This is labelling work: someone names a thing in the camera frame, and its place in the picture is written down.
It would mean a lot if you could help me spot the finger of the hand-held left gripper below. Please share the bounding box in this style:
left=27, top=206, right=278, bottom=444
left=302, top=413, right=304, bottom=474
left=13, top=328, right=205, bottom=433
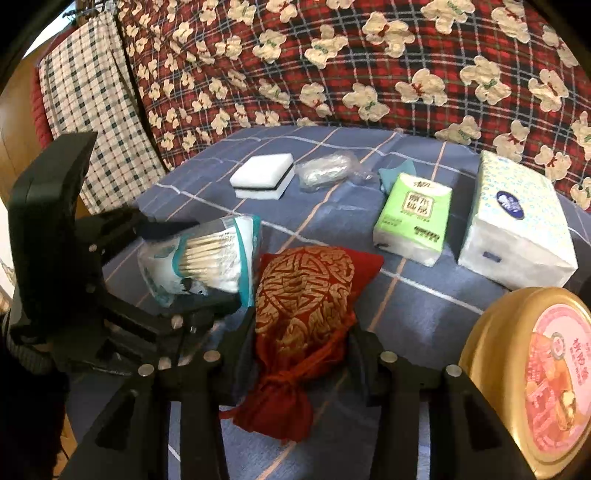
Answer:
left=98, top=293, right=245, bottom=352
left=88, top=207, right=200, bottom=254

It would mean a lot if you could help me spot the metal clothes hanger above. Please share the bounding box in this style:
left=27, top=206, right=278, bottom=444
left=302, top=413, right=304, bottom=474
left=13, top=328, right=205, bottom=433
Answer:
left=62, top=0, right=117, bottom=21

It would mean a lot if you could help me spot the blue checked bed sheet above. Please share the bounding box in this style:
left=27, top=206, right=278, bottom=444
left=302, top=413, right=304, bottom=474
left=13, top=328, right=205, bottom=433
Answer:
left=65, top=124, right=591, bottom=480

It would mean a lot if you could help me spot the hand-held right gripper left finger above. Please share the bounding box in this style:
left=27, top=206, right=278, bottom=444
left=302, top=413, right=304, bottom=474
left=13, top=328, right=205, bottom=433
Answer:
left=60, top=318, right=256, bottom=480

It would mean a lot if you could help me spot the red and gold drawstring pouch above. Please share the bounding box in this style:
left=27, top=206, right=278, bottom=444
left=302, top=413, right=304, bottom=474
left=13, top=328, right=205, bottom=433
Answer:
left=219, top=247, right=385, bottom=444

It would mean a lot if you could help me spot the red plaid bear-print blanket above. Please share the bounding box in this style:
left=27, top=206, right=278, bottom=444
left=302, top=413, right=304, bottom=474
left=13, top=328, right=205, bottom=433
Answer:
left=115, top=0, right=591, bottom=199

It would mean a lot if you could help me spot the red quilted cloth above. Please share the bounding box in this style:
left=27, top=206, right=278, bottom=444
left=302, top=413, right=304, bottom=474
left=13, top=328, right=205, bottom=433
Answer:
left=30, top=65, right=57, bottom=141

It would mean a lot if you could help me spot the gold round tin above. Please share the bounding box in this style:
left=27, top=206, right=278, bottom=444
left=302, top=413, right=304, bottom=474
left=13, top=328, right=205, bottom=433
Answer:
left=458, top=286, right=591, bottom=478

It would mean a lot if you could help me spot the bag of cotton swabs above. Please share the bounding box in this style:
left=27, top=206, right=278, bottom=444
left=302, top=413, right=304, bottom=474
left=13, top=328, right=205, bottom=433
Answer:
left=137, top=215, right=263, bottom=309

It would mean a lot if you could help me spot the clear plastic-wrapped bundle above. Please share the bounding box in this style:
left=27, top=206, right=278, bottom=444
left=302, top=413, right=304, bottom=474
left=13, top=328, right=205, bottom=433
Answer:
left=294, top=151, right=377, bottom=192

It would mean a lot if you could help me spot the wooden cabinet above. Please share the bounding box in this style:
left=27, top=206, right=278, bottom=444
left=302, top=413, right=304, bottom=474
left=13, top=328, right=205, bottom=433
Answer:
left=0, top=55, right=47, bottom=204

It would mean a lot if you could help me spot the teal small packet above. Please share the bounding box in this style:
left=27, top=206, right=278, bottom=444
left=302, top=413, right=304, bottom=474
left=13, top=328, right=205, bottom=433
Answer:
left=378, top=159, right=416, bottom=192

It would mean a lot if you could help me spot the cream checked cloth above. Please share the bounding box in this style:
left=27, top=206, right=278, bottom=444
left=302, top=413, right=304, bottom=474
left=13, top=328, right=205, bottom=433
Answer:
left=37, top=9, right=169, bottom=215

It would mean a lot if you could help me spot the large white tissue pack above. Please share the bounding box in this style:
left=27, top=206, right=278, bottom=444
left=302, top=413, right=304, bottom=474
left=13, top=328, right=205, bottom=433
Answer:
left=458, top=150, right=579, bottom=291

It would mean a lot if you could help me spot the person's left forearm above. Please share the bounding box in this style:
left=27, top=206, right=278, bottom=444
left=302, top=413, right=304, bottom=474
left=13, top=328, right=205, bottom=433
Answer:
left=0, top=309, right=71, bottom=480

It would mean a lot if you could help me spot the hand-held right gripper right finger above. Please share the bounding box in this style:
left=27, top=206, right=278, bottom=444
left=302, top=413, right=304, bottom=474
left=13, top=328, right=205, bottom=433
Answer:
left=348, top=323, right=536, bottom=480

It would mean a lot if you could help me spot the white sponge with black stripe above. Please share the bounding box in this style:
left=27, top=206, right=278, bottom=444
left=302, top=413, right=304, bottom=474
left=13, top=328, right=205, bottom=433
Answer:
left=229, top=153, right=295, bottom=201

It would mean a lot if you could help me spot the green tissue pack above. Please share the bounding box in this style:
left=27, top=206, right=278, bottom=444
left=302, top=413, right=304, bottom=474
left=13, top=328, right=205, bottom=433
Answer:
left=372, top=173, right=453, bottom=267

